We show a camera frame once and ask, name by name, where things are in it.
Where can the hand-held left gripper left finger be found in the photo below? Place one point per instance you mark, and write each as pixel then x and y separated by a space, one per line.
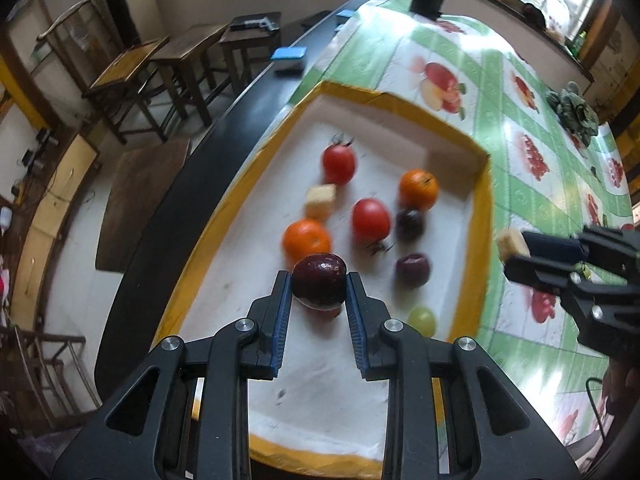
pixel 282 320

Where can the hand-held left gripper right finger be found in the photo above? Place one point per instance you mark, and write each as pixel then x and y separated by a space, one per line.
pixel 356 320

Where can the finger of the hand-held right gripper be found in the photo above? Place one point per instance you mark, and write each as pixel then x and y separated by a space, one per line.
pixel 555 247
pixel 540 272

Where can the beige cake cube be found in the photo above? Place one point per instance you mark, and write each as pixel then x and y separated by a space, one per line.
pixel 321 201
pixel 512 243

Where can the dark purple plum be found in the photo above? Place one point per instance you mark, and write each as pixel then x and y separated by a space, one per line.
pixel 320 277
pixel 410 223
pixel 413 270

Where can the green grape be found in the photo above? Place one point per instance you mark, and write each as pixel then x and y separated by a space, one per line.
pixel 422 320

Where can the orange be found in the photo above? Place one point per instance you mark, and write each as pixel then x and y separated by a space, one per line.
pixel 305 237
pixel 418 189

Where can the red tomato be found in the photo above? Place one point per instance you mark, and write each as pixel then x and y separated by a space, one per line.
pixel 370 218
pixel 339 163

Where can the white box with yellow rim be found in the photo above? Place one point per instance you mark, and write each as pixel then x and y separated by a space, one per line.
pixel 440 240

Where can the dark green leafy vegetable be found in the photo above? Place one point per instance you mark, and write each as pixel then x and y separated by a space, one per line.
pixel 575 110

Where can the fruit-print green checked tablecloth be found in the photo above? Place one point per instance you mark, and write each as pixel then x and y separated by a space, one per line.
pixel 500 110

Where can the brown wooden board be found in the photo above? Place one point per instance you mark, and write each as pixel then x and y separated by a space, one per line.
pixel 145 200

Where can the green bottle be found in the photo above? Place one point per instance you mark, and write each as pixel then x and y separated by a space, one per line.
pixel 578 44

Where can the white bag on sill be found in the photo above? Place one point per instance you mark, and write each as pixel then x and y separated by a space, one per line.
pixel 560 20

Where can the dark red object on sill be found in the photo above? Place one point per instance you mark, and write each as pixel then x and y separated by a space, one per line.
pixel 532 15

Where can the wooden chair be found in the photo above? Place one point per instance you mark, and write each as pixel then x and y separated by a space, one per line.
pixel 45 360

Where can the yellow wooden cabinet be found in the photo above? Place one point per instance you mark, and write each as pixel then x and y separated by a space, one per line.
pixel 50 225

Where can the blue flat box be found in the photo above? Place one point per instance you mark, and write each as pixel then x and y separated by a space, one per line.
pixel 290 55

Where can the dark wooden desk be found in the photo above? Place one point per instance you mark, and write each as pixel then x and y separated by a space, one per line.
pixel 190 42
pixel 250 35

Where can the grey device on desk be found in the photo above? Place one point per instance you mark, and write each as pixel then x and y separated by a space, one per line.
pixel 255 23

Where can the wooden desk with yellow top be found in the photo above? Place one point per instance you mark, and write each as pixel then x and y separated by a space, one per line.
pixel 125 65

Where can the small blue box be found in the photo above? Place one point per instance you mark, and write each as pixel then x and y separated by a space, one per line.
pixel 346 15

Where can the wooden stick on wall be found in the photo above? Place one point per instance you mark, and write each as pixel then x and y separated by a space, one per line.
pixel 65 15

